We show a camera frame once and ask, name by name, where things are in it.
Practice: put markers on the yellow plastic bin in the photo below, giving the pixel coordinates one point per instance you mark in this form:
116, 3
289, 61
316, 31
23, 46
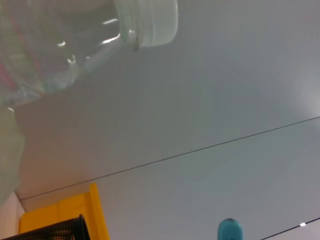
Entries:
97, 212

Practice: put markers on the black mesh cup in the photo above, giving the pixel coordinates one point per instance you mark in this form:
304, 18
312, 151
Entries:
55, 230

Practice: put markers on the blue and teal scissors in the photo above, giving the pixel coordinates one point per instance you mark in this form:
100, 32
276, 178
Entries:
230, 231

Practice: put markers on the clear bottle with green label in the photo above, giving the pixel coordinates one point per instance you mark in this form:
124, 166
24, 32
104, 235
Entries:
75, 30

